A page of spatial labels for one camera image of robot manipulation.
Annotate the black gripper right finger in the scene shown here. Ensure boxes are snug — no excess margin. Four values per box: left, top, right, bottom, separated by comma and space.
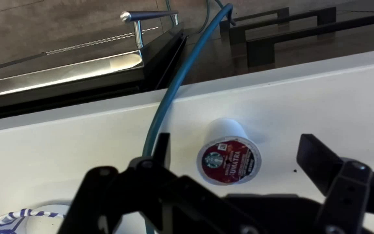
296, 133, 374, 234

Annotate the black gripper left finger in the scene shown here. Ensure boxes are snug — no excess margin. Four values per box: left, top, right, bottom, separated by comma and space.
56, 132, 266, 234

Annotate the maroon lid Starbucks coffee pod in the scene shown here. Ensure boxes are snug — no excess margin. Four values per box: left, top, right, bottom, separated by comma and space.
196, 118, 263, 188

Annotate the stainless steel drawer front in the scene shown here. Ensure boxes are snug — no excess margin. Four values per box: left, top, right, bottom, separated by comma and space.
0, 49, 146, 103

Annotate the blue cable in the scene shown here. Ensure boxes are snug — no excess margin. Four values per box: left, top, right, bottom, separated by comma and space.
140, 3, 236, 161

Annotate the black drawer handle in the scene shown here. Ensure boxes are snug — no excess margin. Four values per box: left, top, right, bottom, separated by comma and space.
228, 6, 337, 46
218, 7, 291, 29

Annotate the silver drawer handle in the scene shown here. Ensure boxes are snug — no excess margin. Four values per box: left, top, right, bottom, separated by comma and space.
118, 10, 180, 51

